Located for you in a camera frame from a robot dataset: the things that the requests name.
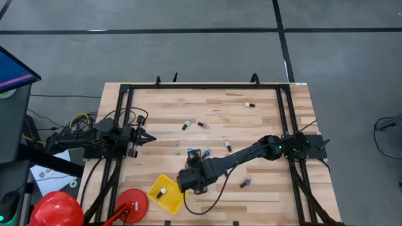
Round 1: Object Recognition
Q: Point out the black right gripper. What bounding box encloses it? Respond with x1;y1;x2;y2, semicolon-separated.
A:
177;163;217;195

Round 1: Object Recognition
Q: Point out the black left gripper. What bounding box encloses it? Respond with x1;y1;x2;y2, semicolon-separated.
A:
121;115;157;159

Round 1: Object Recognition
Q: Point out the yellow plastic basket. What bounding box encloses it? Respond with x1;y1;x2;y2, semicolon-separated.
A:
147;173;189;215

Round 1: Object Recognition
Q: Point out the red lamp base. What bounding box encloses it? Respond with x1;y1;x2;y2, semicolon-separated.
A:
114;188;149;224

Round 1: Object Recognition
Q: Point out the black desk bar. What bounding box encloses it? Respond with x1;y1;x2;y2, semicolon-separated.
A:
17;143;85;178

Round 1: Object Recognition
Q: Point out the white paper sheet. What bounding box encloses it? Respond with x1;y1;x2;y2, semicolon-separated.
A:
30;149;79;197

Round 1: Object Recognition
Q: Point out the dark grey cabinet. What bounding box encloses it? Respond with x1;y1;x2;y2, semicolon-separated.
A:
0;83;32;166

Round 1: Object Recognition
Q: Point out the white round disc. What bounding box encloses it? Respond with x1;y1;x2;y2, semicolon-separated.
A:
0;89;17;100

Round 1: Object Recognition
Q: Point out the computer monitor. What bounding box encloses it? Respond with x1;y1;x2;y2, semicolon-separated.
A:
0;46;42;94

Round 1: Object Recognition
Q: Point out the black computer mouse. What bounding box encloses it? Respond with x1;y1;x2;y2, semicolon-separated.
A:
0;190;21;220

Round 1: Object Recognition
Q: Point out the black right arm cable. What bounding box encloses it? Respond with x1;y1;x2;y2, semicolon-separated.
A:
183;147;268;216

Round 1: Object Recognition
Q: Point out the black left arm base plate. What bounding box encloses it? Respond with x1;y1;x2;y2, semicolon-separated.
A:
83;146;129;159

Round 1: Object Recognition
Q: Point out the black cable bundle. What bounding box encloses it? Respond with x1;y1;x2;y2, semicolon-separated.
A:
61;111;100;136

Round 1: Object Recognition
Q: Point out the yellow cable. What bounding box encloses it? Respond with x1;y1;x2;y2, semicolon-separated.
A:
69;112;92;128

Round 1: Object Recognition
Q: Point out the black left base cable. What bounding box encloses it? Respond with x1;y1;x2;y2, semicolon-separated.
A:
80;158;104;208

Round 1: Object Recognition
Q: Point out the black aluminium table frame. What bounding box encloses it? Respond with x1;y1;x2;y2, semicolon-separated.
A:
82;82;346;226

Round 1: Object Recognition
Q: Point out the thin black floor cable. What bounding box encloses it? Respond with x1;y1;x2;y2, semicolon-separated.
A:
30;93;102;99

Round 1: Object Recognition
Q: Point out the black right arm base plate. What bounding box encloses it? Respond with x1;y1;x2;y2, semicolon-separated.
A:
281;134;328;159

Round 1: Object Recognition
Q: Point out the thin black base cable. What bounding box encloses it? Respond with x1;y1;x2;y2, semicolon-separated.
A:
295;119;318;135

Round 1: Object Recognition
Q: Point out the looped black floor cable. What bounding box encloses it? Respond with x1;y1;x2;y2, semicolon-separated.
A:
372;116;402;160

